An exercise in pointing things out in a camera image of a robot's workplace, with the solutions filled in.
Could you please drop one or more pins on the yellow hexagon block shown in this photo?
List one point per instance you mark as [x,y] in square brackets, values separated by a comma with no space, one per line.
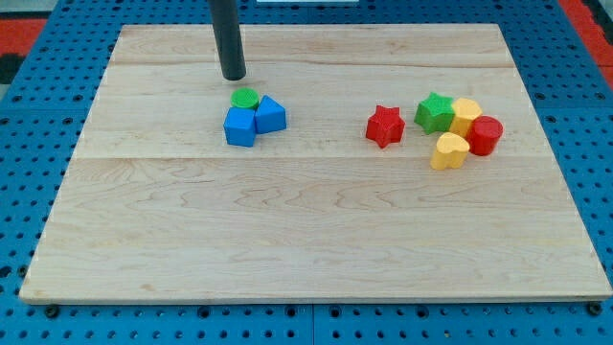
[465,112]

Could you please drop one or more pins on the red circle block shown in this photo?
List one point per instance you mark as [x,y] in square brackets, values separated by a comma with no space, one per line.
[484,135]

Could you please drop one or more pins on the blue triangle block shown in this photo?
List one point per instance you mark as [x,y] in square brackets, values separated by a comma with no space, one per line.
[270,116]

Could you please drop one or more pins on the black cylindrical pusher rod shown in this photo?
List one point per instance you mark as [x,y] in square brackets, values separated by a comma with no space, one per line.
[224,15]

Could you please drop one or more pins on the red star block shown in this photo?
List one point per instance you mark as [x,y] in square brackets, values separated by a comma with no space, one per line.
[385,126]

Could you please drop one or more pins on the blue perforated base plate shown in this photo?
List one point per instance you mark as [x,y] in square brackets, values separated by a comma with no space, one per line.
[44,109]

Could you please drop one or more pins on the blue cube block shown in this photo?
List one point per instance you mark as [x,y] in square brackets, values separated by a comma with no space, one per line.
[240,127]

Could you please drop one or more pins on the yellow heart block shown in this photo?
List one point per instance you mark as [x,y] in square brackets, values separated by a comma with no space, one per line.
[450,152]

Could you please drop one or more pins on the light wooden board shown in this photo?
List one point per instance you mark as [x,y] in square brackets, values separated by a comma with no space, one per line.
[156,208]

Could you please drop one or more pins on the green circle block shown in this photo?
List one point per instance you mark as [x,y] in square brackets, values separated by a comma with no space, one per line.
[245,97]

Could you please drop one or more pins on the green star block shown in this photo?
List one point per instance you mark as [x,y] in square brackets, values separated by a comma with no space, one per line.
[435,113]

